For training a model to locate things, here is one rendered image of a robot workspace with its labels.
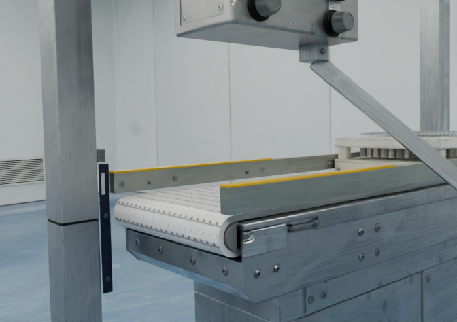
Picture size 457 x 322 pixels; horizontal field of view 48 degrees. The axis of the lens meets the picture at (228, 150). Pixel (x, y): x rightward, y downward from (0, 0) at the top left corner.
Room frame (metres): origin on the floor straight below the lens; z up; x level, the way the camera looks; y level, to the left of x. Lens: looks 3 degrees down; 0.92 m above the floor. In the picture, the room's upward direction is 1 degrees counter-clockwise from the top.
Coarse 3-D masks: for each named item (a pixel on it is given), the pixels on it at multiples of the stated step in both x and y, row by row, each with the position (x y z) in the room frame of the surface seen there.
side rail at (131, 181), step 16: (272, 160) 0.99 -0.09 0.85; (288, 160) 1.02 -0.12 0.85; (304, 160) 1.05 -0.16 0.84; (320, 160) 1.08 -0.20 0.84; (112, 176) 0.77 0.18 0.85; (128, 176) 0.79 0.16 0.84; (144, 176) 0.80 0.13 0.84; (160, 176) 0.82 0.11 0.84; (176, 176) 0.84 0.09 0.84; (192, 176) 0.87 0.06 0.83; (208, 176) 0.89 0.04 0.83; (224, 176) 0.91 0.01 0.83; (240, 176) 0.93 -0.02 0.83; (256, 176) 0.96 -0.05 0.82; (112, 192) 0.78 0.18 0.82
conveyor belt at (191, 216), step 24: (168, 192) 0.80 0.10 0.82; (192, 192) 0.80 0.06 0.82; (216, 192) 0.79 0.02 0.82; (384, 192) 0.79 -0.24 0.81; (120, 216) 0.75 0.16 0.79; (144, 216) 0.70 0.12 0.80; (168, 216) 0.66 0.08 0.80; (192, 216) 0.62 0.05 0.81; (216, 216) 0.60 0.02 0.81; (240, 216) 0.60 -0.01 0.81; (264, 216) 0.62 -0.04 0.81; (192, 240) 0.62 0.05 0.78; (216, 240) 0.58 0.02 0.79
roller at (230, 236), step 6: (234, 222) 0.59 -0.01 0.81; (228, 228) 0.58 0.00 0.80; (234, 228) 0.58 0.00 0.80; (228, 234) 0.58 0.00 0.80; (234, 234) 0.58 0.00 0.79; (240, 234) 0.59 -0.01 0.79; (228, 240) 0.58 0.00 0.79; (234, 240) 0.58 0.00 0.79; (240, 240) 0.59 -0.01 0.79; (228, 246) 0.58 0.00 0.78; (234, 246) 0.58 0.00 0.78; (240, 246) 0.59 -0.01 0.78
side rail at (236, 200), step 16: (336, 176) 0.69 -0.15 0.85; (352, 176) 0.71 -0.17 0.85; (368, 176) 0.73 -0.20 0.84; (384, 176) 0.76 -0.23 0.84; (400, 176) 0.79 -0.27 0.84; (416, 176) 0.82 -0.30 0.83; (432, 176) 0.85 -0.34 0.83; (224, 192) 0.57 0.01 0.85; (240, 192) 0.57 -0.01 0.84; (256, 192) 0.59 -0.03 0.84; (272, 192) 0.61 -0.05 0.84; (288, 192) 0.63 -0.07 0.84; (304, 192) 0.64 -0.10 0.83; (320, 192) 0.66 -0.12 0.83; (336, 192) 0.69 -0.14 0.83; (352, 192) 0.71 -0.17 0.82; (224, 208) 0.57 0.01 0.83; (240, 208) 0.57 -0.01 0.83; (256, 208) 0.59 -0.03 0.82; (272, 208) 0.61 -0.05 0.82
